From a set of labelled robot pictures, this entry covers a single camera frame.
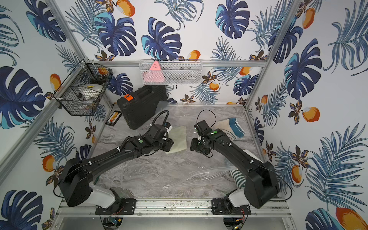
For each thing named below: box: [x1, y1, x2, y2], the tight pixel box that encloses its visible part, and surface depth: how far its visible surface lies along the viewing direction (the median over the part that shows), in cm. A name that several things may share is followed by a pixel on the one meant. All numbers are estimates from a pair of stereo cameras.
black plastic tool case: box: [116, 84, 168, 130], surface depth 97 cm
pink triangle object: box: [143, 60, 165, 83], surface depth 92 cm
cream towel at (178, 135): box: [165, 126, 188, 154], surface depth 97 cm
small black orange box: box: [105, 110, 123, 127], surface depth 112 cm
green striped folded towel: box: [230, 169, 247, 189], surface depth 79 cm
